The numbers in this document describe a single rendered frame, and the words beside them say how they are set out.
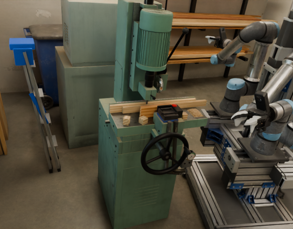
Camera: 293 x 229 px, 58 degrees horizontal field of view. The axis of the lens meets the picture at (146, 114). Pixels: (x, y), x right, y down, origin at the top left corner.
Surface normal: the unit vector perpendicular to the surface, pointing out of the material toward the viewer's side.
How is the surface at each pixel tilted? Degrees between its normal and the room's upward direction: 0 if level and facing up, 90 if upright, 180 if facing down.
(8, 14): 90
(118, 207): 90
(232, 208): 0
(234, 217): 0
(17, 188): 1
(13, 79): 90
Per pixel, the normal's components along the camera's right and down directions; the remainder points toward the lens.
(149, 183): 0.35, 0.50
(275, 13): -0.91, 0.12
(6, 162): 0.10, -0.86
